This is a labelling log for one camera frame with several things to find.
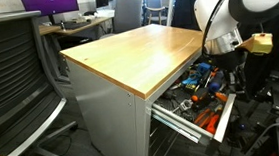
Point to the gray metal tool drawer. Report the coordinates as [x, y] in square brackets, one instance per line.
[224, 118]

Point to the blue and black screwdriver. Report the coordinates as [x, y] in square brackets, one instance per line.
[216, 82]

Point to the silver adjustable wrench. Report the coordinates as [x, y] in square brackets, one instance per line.
[185, 105]

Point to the yellow wrist camera mount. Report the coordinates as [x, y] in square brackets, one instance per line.
[262, 43]

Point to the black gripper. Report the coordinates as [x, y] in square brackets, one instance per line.
[226, 61]

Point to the gray upholstered chair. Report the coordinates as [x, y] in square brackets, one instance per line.
[127, 13]

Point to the wooden office desk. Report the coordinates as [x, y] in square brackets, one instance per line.
[75, 28]

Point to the black curtain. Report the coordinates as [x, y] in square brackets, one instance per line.
[184, 7]

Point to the gray cabinet with wooden top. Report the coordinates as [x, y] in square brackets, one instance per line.
[114, 100]

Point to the black mesh office chair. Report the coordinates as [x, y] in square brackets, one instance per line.
[9, 81]

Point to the white pole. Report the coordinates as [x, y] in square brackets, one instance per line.
[171, 3]

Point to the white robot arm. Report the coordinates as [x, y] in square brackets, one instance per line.
[218, 11]

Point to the orange and black stubby screwdriver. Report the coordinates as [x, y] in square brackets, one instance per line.
[199, 96]

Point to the blue plastic block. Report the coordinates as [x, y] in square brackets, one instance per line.
[204, 67]

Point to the black keyboard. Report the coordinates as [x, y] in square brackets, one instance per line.
[75, 25]

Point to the wooden frame chair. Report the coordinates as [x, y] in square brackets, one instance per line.
[156, 11]

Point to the purple screen monitor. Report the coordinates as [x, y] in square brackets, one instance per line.
[50, 3]

